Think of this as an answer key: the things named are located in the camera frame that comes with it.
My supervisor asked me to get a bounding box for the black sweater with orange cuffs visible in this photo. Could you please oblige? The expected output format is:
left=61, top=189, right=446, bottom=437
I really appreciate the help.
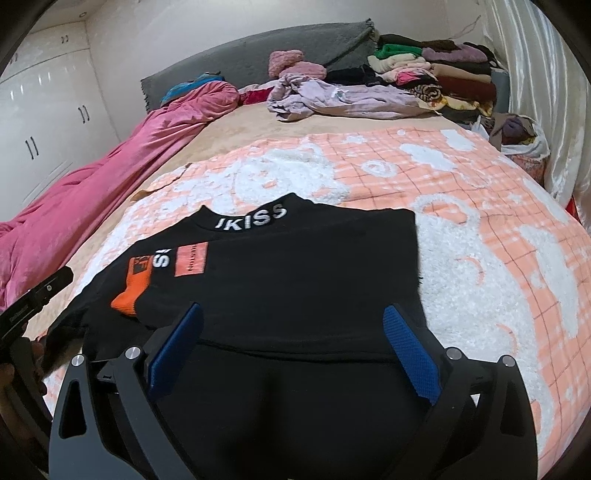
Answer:
left=42, top=194, right=430, bottom=479

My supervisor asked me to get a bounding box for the pile of folded clothes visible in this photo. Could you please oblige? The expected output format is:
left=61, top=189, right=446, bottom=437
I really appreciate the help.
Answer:
left=324, top=32, right=512, bottom=126

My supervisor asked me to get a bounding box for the pink velvet duvet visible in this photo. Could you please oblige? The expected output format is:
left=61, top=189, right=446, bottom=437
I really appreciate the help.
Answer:
left=1, top=80, right=239, bottom=310

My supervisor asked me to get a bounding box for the red bag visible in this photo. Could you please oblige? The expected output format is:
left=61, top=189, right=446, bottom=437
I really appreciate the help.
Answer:
left=566, top=197, right=581, bottom=222

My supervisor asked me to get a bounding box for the white wardrobe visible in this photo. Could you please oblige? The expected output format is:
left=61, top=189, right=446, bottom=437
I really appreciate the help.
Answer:
left=0, top=22, right=119, bottom=221

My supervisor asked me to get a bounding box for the floral laundry basket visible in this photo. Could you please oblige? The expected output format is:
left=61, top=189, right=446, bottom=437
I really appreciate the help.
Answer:
left=471, top=113, right=551, bottom=186

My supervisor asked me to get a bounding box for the blue garment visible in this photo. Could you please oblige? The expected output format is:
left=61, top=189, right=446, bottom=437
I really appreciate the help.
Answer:
left=159, top=72, right=224, bottom=107

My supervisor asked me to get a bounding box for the beige bed sheet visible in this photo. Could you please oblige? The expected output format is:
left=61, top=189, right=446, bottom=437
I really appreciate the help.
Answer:
left=25, top=103, right=459, bottom=339

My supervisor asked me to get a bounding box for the red cloth near pillows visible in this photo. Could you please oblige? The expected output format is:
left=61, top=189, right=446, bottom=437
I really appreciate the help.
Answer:
left=239, top=88, right=273, bottom=105

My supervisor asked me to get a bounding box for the white satin curtain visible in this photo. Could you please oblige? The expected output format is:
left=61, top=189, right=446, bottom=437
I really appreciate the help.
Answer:
left=480, top=1, right=590, bottom=229

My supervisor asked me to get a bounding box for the lilac crumpled garment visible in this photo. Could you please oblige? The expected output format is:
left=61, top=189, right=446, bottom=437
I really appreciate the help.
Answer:
left=266, top=74, right=430, bottom=122

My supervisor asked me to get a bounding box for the pink fluffy pillow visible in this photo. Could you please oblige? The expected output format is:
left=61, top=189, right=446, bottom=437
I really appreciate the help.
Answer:
left=267, top=50, right=327, bottom=80

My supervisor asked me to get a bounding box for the grey headboard cover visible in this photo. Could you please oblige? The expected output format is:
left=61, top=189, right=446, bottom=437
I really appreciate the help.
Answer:
left=140, top=19, right=379, bottom=112

